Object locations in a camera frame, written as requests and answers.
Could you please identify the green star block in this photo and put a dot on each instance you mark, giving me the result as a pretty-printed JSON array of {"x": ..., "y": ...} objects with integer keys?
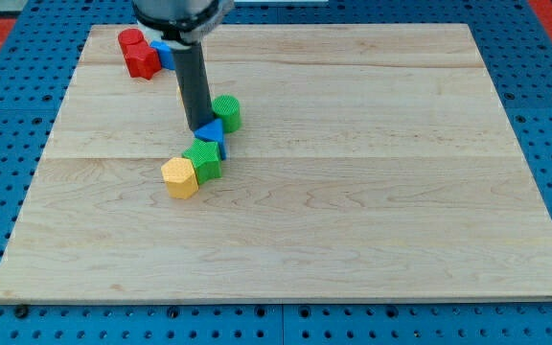
[{"x": 205, "y": 158}]

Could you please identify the blue triangle block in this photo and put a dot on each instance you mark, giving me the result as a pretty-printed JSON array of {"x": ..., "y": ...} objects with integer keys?
[{"x": 213, "y": 132}]

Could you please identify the wooden board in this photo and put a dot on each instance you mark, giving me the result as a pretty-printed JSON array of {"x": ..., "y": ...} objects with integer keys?
[{"x": 374, "y": 164}]

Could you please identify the green cylinder block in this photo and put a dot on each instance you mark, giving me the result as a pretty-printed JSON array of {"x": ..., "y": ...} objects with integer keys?
[{"x": 228, "y": 109}]

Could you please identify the blue cube block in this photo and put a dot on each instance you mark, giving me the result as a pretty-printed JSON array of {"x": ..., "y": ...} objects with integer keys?
[{"x": 164, "y": 53}]

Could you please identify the red star block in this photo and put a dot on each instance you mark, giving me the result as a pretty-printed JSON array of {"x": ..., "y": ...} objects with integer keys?
[{"x": 142, "y": 61}]

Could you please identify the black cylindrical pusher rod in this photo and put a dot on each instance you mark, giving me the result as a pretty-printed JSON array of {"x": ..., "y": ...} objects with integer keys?
[{"x": 193, "y": 85}]

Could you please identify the yellow hexagon block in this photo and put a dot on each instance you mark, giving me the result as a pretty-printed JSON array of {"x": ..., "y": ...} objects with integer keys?
[{"x": 179, "y": 176}]

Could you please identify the red cylinder block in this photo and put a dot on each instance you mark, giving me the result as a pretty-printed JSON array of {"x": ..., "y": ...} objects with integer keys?
[{"x": 129, "y": 37}]

